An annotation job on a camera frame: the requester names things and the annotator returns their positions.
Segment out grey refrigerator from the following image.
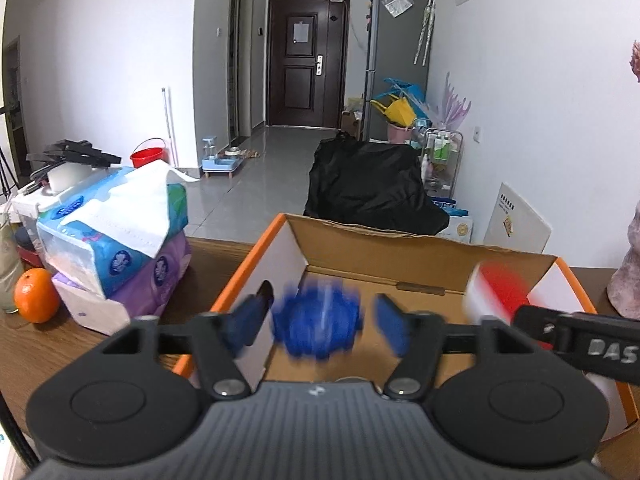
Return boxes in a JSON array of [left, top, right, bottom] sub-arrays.
[[362, 0, 436, 143]]

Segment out dark brown door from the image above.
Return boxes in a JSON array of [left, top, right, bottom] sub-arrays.
[[266, 0, 349, 128]]

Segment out red white lint brush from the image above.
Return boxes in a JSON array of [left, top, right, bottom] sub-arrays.
[[462, 260, 556, 356]]

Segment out blue pet feeder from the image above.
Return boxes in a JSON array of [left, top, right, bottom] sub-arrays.
[[201, 136, 245, 181]]

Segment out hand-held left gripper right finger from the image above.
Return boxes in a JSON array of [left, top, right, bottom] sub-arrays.
[[375, 294, 546, 402]]

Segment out yellow plastic toy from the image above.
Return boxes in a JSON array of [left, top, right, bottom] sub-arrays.
[[370, 96, 417, 128]]

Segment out clear food container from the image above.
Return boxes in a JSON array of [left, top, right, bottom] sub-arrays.
[[10, 187, 57, 271]]

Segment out blue tissue pack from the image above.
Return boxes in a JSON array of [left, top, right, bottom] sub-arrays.
[[36, 162, 190, 298]]

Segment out purple tissue pack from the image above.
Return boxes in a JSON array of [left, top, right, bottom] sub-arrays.
[[52, 234, 192, 337]]

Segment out wire storage trolley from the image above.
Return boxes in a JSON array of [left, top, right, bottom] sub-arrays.
[[417, 127, 463, 201]]

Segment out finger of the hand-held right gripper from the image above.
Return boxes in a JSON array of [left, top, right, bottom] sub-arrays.
[[511, 304, 565, 348]]

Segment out orange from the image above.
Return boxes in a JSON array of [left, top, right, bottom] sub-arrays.
[[13, 268, 61, 324]]

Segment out clear drinking glass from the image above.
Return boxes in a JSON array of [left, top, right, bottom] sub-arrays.
[[0, 212, 26, 315]]

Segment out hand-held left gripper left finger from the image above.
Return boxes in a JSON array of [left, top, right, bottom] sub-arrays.
[[100, 280, 276, 402]]

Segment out folded white umbrella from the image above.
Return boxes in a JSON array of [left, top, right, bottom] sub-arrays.
[[413, 0, 437, 67]]

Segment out pink bucket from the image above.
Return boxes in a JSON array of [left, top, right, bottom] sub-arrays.
[[387, 121, 416, 146]]

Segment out brown cardboard carton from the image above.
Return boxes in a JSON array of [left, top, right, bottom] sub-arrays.
[[341, 95, 366, 137]]

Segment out blue plastic toy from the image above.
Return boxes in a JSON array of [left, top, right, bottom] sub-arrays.
[[382, 76, 428, 108]]

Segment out red bucket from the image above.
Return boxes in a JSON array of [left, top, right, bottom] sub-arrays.
[[130, 137, 167, 169]]

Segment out red cardboard box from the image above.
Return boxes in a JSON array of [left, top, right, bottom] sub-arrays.
[[172, 212, 640, 443]]

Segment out white bowl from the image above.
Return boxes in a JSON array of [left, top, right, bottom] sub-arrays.
[[46, 162, 98, 193]]

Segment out purple feather decoration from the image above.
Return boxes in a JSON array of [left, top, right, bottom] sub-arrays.
[[431, 72, 473, 133]]

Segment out black tripod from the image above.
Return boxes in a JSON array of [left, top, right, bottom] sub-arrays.
[[0, 102, 23, 196]]

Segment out grey ceramic vase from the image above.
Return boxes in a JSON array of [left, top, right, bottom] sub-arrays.
[[607, 210, 640, 321]]

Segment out white blue carton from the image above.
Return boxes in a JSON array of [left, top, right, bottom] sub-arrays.
[[432, 195, 476, 244]]

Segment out white flat carton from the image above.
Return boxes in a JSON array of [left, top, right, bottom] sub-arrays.
[[482, 182, 554, 256]]

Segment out blue bottle cap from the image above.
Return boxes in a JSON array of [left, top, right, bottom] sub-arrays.
[[270, 280, 366, 361]]

